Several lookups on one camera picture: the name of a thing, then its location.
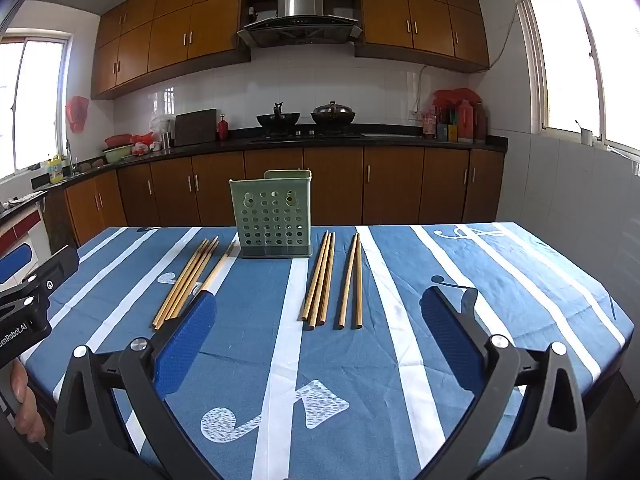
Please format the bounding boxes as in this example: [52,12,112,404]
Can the black kitchen countertop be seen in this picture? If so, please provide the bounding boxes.
[30,124,508,191]

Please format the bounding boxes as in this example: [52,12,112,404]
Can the hanging red plastic bag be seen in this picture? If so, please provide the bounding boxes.
[66,96,90,134]

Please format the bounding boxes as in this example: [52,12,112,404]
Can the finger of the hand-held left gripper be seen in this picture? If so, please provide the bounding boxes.
[0,241,35,285]
[0,245,81,314]

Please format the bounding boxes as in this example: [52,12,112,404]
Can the bunch of red bags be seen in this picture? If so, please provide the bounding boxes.
[432,88,483,111]

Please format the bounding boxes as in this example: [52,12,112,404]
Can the black wok with handle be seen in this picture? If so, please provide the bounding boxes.
[256,102,302,136]

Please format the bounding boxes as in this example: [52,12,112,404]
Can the red oil jug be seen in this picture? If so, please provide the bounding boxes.
[456,100,476,142]

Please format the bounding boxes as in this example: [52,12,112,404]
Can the person's left hand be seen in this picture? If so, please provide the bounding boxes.
[9,360,48,453]

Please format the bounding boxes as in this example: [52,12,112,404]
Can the blue white striped tablecloth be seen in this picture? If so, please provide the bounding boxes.
[20,222,636,480]

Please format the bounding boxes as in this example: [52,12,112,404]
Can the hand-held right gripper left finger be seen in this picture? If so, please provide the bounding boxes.
[52,290,226,480]

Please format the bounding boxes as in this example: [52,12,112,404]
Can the green perforated chopstick holder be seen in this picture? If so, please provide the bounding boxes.
[228,170,313,259]

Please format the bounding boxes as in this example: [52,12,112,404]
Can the black wok with lid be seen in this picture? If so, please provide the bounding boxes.
[310,101,357,133]

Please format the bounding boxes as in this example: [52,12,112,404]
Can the dark cutting board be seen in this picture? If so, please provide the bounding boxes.
[173,108,218,147]

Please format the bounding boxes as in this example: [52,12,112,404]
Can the steel range hood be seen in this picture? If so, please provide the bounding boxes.
[236,0,362,50]

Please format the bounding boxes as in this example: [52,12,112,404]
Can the green basin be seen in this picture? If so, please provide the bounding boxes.
[102,144,136,163]

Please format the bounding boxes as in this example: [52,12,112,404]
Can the dark sauce bottle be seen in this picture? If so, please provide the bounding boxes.
[472,102,488,141]

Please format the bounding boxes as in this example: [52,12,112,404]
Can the wooden chopstick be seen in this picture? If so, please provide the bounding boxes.
[165,238,212,324]
[200,239,241,296]
[354,233,363,331]
[172,237,217,320]
[336,233,359,331]
[307,231,334,331]
[299,231,331,323]
[180,236,221,313]
[152,239,207,331]
[318,231,336,326]

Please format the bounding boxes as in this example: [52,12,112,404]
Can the brown lower kitchen cabinets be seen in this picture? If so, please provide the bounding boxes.
[37,145,506,251]

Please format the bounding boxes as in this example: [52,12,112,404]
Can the small kitchen window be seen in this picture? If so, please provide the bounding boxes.
[0,35,73,178]

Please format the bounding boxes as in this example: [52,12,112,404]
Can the brown upper kitchen cabinets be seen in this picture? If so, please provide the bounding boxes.
[91,0,491,101]

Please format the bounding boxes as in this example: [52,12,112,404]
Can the black gas stove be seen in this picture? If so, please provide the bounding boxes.
[250,130,363,141]

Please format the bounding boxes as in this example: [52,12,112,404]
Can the brown kitchen cabinets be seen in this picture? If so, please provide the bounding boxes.
[91,0,491,101]
[37,145,506,251]

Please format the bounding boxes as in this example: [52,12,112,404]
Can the large sliding window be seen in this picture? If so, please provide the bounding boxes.
[510,0,640,161]

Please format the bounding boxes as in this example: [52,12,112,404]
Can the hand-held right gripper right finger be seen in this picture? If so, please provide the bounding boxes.
[420,285,588,480]

